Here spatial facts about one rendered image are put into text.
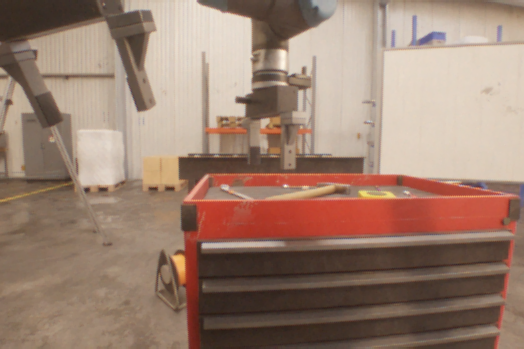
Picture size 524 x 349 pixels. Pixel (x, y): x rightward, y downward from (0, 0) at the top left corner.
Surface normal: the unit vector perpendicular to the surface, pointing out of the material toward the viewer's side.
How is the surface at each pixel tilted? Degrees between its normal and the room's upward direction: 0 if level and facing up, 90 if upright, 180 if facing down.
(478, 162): 90
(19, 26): 113
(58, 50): 90
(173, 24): 90
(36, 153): 90
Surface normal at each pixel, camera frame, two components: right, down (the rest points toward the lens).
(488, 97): -0.32, 0.10
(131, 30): -0.05, 0.49
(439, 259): 0.11, 0.11
